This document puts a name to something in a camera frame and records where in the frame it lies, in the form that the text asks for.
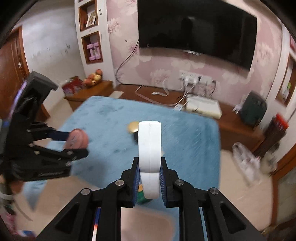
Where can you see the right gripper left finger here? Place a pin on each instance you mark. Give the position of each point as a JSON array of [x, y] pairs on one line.
[[121, 193]]

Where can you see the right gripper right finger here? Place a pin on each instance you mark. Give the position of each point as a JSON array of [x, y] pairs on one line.
[[177, 193]]

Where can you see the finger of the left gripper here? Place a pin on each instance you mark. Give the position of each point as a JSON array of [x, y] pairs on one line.
[[52, 157], [59, 136]]

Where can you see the pink oval package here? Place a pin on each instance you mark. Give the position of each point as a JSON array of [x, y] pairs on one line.
[[78, 139]]

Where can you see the white tooth shaped holder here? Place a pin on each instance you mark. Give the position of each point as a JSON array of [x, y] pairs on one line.
[[149, 156]]

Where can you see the green gold small bottle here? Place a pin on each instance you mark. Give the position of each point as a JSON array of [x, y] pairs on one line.
[[140, 196]]

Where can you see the white storage tray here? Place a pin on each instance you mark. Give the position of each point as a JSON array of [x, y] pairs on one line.
[[140, 223]]

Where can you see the red patterned gift box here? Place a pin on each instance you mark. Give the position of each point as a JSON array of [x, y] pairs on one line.
[[73, 86]]

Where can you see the blue fuzzy table cloth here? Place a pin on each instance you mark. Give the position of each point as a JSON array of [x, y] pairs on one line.
[[120, 131]]

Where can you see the gold round compact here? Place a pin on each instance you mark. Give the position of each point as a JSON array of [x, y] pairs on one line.
[[133, 127]]

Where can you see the bowl of peaches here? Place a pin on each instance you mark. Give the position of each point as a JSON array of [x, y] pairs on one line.
[[93, 79]]

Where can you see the white plastic bag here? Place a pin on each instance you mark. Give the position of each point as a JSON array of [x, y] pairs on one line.
[[247, 163]]

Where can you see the white router box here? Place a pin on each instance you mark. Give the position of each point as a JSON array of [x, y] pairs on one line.
[[204, 106]]

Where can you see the pink dumbbells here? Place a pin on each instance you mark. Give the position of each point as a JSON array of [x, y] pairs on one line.
[[94, 50]]

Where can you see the white bucket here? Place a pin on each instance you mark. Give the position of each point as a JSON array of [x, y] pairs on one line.
[[268, 163]]

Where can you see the dark green appliance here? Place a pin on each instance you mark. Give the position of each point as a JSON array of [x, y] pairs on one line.
[[253, 110]]

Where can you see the dark wicker basket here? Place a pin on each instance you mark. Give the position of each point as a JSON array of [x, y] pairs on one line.
[[273, 134]]

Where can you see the black television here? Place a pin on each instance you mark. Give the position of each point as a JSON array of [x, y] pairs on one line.
[[214, 28]]

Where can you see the white wall power strip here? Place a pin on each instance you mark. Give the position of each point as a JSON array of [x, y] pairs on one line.
[[194, 78]]

